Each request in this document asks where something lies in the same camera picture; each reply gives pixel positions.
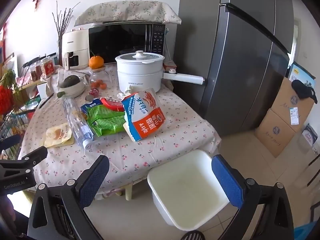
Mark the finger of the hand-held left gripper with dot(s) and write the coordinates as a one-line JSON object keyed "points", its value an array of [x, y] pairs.
{"points": [[35, 155], [10, 140]]}

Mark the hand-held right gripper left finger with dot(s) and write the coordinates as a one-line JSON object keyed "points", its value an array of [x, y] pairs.
{"points": [[95, 180]]}

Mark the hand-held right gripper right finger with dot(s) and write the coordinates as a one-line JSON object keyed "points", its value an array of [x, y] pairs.
{"points": [[227, 182]]}

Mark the yellow snack packet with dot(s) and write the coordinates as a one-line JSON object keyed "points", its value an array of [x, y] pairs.
{"points": [[57, 135]]}

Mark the white plastic bin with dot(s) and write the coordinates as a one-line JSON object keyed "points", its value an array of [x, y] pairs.
{"points": [[185, 192]]}

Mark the clear plastic bottle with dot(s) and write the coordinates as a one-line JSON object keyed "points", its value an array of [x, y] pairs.
{"points": [[77, 125]]}

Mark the green snack bag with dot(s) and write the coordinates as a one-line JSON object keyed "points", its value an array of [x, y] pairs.
{"points": [[107, 122]]}

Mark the white and orange bag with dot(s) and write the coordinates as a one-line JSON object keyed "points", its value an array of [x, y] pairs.
{"points": [[147, 122]]}

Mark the white paper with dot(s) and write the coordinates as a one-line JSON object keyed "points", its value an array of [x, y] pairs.
{"points": [[128, 91]]}

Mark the beige stool leg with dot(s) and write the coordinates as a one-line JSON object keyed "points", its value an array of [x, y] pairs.
{"points": [[128, 192]]}

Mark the red ornament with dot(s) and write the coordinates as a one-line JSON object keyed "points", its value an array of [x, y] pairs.
{"points": [[5, 100]]}

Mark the black pen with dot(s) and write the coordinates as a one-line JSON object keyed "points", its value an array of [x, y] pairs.
{"points": [[46, 101]]}

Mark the wooden shelf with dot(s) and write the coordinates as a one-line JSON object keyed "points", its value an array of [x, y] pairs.
{"points": [[27, 85]]}

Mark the green plant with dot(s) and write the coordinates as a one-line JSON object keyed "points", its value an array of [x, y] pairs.
{"points": [[8, 78]]}

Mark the small green fruit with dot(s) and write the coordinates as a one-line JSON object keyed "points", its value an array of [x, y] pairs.
{"points": [[61, 94]]}

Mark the cardboard box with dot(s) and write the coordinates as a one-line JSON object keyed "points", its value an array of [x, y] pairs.
{"points": [[277, 135], [285, 102]]}

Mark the white bowl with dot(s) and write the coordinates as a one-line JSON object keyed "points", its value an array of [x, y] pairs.
{"points": [[73, 90]]}

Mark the red instant noodle bowl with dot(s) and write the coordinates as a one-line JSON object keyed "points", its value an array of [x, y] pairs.
{"points": [[112, 103]]}

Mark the dark green squash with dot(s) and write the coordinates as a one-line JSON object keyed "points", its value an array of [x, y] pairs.
{"points": [[70, 81]]}

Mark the red drink can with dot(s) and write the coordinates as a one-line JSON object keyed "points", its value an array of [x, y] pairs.
{"points": [[93, 93]]}

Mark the blue plastic bag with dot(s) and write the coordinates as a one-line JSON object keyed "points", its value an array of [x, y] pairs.
{"points": [[302, 233]]}

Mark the small tangerine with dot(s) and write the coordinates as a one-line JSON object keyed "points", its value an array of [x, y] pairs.
{"points": [[103, 86], [95, 84]]}

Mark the small blue printed box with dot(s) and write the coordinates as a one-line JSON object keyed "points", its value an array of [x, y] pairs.
{"points": [[310, 135]]}

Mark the glass jar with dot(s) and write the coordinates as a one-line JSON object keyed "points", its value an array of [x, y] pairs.
{"points": [[100, 76]]}

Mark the white electric pot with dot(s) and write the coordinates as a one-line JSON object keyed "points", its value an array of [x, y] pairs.
{"points": [[137, 80]]}

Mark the large orange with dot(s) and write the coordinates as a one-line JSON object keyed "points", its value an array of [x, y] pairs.
{"points": [[96, 62]]}

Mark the white air fryer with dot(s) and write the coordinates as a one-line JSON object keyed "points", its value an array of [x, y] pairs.
{"points": [[75, 42]]}

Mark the black cloth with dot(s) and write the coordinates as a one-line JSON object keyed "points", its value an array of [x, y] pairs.
{"points": [[302, 88]]}

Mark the dried branches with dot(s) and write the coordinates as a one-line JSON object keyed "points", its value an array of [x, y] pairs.
{"points": [[61, 27]]}

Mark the grey refrigerator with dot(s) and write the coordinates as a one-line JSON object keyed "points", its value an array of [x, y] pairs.
{"points": [[237, 55]]}

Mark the red and white box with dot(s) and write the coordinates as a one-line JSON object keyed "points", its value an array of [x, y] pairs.
{"points": [[168, 66]]}

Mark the white pot lid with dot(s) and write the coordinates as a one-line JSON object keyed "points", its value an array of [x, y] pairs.
{"points": [[138, 57]]}

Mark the black microwave oven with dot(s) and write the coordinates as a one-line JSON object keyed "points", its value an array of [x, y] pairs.
{"points": [[117, 40]]}

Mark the floral cloth cover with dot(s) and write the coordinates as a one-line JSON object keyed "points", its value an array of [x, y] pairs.
{"points": [[125, 11]]}

